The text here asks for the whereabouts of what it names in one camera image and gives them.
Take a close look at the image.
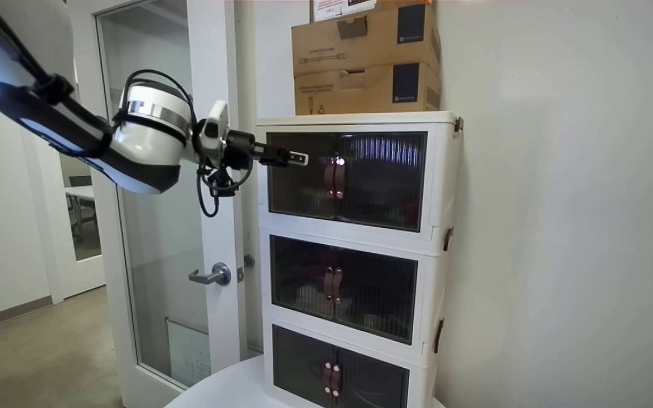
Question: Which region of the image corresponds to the silver lever door handle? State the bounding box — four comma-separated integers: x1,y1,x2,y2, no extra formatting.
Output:
187,262,230,286

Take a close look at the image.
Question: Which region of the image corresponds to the cabinet door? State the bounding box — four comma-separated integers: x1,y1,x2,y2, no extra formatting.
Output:
268,131,332,218
336,131,425,231

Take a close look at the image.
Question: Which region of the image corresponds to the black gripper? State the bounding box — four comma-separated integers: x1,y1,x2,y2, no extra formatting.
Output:
222,130,308,170

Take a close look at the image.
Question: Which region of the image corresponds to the cardboard box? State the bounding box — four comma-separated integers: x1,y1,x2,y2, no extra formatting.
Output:
292,0,439,75
295,63,442,116

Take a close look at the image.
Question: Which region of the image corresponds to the white glass panel door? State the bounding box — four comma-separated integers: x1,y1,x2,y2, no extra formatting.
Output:
68,0,245,408

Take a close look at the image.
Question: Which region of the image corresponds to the white three-tier storage cabinet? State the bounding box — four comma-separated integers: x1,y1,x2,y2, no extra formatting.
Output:
258,110,461,408

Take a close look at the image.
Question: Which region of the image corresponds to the lower cardboard box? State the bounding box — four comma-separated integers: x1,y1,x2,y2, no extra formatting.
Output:
295,63,442,116

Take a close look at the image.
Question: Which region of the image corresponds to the upper cardboard box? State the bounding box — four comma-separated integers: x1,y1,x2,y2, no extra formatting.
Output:
292,0,439,75

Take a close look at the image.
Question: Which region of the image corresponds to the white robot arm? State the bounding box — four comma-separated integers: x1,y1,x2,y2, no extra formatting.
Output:
0,14,310,197

